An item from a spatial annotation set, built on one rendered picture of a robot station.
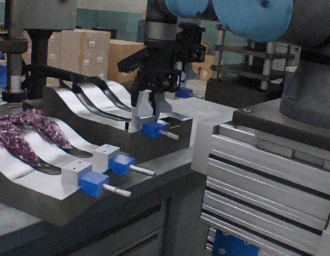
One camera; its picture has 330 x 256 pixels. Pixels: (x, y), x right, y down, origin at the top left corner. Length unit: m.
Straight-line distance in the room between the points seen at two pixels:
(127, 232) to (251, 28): 0.68
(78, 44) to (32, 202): 4.25
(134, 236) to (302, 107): 0.63
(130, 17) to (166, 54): 8.59
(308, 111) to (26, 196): 0.49
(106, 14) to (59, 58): 5.02
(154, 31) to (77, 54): 4.06
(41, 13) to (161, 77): 0.96
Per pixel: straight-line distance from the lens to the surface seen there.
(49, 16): 1.70
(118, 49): 5.60
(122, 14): 9.58
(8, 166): 0.71
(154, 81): 0.84
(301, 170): 0.56
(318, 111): 0.52
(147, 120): 0.90
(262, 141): 0.57
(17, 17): 1.47
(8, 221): 0.67
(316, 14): 0.47
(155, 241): 1.10
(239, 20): 0.45
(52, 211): 0.64
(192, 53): 1.12
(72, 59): 4.93
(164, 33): 0.83
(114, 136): 0.90
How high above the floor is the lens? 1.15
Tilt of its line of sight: 17 degrees down
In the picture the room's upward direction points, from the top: 6 degrees clockwise
